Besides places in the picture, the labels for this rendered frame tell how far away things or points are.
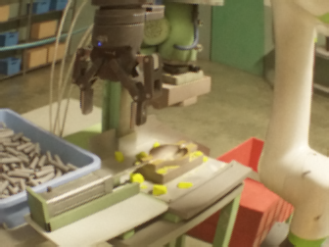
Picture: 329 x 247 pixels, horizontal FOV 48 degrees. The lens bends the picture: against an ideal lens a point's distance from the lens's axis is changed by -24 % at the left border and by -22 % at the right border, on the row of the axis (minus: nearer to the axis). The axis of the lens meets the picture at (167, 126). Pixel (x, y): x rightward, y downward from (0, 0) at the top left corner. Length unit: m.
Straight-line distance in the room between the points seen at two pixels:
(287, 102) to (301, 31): 0.17
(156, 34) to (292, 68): 0.35
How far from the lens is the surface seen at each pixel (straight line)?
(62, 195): 0.86
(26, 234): 0.92
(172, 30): 1.01
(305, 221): 0.86
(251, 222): 1.51
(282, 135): 0.90
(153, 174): 1.08
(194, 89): 1.07
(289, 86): 0.87
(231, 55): 7.15
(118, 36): 0.58
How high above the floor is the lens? 1.49
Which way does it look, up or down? 20 degrees down
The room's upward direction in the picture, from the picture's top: 4 degrees clockwise
